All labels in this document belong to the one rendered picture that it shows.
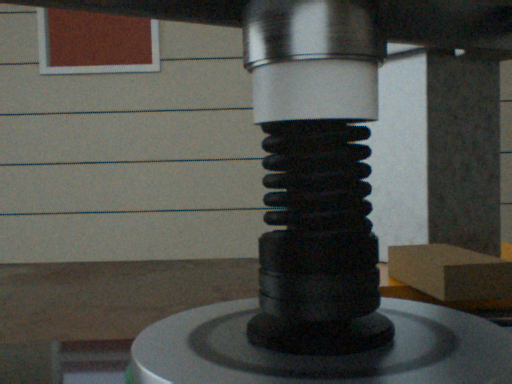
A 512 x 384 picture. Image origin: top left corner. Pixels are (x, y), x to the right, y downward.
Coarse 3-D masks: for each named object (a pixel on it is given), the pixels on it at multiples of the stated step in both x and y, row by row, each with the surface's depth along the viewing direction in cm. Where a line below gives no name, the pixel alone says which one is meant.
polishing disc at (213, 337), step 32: (160, 320) 40; (192, 320) 40; (224, 320) 40; (416, 320) 39; (448, 320) 39; (480, 320) 39; (160, 352) 34; (192, 352) 33; (224, 352) 33; (256, 352) 33; (384, 352) 33; (416, 352) 33; (448, 352) 32; (480, 352) 32
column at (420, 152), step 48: (384, 96) 115; (432, 96) 107; (480, 96) 114; (384, 144) 116; (432, 144) 108; (480, 144) 114; (384, 192) 116; (432, 192) 108; (480, 192) 114; (384, 240) 117; (432, 240) 108; (480, 240) 115
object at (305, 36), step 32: (256, 0) 33; (288, 0) 32; (320, 0) 31; (352, 0) 32; (384, 0) 34; (256, 32) 33; (288, 32) 32; (320, 32) 32; (352, 32) 32; (384, 32) 34; (256, 64) 34
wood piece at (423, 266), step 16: (400, 256) 99; (416, 256) 93; (432, 256) 92; (448, 256) 92; (464, 256) 92; (480, 256) 91; (400, 272) 99; (416, 272) 94; (432, 272) 88; (448, 272) 85; (464, 272) 85; (480, 272) 86; (496, 272) 86; (416, 288) 94; (432, 288) 89; (448, 288) 85; (464, 288) 86; (480, 288) 86; (496, 288) 86
